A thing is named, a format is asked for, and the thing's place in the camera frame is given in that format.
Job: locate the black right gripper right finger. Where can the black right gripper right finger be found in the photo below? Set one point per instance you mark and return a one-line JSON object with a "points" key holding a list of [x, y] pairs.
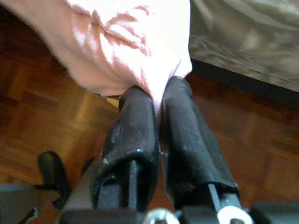
{"points": [[187, 144]]}

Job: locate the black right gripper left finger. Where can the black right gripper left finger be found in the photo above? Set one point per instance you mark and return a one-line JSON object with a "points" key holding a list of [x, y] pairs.
{"points": [[133, 140]]}

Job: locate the pink cartoon print blanket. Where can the pink cartoon print blanket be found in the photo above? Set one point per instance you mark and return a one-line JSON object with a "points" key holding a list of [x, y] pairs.
{"points": [[116, 46]]}

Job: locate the dark bed base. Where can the dark bed base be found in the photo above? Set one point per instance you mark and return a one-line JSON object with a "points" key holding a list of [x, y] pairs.
{"points": [[245, 86]]}

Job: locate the beige floral bedspread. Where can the beige floral bedspread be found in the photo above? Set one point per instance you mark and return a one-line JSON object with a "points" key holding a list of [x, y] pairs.
{"points": [[245, 35]]}

